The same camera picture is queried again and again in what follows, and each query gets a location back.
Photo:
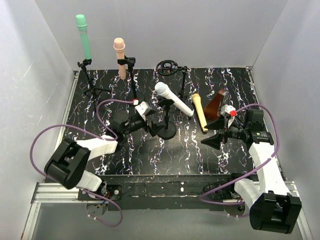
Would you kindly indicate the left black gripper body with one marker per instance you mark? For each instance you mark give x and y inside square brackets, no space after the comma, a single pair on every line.
[150,124]

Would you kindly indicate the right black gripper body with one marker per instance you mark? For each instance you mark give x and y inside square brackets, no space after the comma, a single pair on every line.
[224,132]

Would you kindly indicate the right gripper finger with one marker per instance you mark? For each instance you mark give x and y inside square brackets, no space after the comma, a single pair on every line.
[214,141]
[217,124]

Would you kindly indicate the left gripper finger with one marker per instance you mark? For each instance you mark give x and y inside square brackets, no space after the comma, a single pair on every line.
[150,112]
[154,128]

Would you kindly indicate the black round base stand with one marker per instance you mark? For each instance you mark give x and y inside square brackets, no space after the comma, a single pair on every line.
[170,129]
[130,62]

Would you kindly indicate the white microphone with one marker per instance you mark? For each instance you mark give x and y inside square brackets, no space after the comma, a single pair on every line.
[164,91]

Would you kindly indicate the yellow microphone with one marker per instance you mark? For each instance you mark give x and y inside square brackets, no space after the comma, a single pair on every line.
[196,99]

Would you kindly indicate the black tripod clip stand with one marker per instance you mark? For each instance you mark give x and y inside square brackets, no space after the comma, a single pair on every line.
[92,90]

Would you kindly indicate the pink microphone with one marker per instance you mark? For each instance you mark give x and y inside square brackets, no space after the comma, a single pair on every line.
[119,46]

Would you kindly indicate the green microphone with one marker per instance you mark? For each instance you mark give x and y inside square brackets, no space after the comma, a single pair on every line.
[82,27]

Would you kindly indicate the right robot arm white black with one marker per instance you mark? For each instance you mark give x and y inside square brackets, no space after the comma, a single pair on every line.
[271,206]

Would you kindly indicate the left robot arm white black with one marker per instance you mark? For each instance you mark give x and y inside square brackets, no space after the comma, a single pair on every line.
[68,163]

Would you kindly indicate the brown wooden metronome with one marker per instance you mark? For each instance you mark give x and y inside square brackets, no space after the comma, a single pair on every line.
[212,110]

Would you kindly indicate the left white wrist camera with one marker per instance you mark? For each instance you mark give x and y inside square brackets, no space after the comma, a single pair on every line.
[143,109]

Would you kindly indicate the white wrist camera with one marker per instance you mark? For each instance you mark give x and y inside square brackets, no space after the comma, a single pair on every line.
[143,109]
[229,113]

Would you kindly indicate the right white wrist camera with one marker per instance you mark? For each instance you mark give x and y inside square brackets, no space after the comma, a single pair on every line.
[229,113]

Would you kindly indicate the black shock mount tripod stand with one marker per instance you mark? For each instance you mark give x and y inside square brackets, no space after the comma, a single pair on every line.
[177,74]

